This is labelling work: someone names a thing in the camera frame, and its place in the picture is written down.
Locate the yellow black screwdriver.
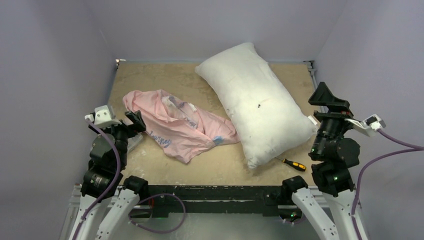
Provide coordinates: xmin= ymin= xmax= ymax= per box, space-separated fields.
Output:
xmin=277 ymin=157 xmax=307 ymax=172

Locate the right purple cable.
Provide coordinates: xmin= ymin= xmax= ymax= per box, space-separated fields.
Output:
xmin=351 ymin=129 xmax=424 ymax=240

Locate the white pillow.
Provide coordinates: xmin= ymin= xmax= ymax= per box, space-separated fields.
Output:
xmin=195 ymin=42 xmax=318 ymax=169

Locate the clear plastic bag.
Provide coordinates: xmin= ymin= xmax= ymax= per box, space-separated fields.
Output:
xmin=127 ymin=134 xmax=143 ymax=153

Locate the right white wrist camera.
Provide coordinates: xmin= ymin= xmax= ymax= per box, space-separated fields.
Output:
xmin=345 ymin=114 xmax=386 ymax=137

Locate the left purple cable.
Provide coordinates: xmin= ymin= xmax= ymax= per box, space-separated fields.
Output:
xmin=71 ymin=119 xmax=122 ymax=240

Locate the black base bar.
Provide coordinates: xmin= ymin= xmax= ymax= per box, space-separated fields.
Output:
xmin=136 ymin=185 xmax=302 ymax=222

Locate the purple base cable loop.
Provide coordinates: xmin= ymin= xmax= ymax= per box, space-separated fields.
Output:
xmin=128 ymin=193 xmax=187 ymax=234

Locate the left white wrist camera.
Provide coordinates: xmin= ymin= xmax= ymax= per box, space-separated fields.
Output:
xmin=84 ymin=105 xmax=122 ymax=129

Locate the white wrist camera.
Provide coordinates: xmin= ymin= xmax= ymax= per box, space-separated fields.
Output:
xmin=345 ymin=114 xmax=386 ymax=137
xmin=84 ymin=105 xmax=122 ymax=129

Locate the pink pillow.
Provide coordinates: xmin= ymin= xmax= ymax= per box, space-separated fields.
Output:
xmin=122 ymin=89 xmax=240 ymax=164

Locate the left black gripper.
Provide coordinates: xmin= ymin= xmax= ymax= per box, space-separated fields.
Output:
xmin=89 ymin=109 xmax=145 ymax=167

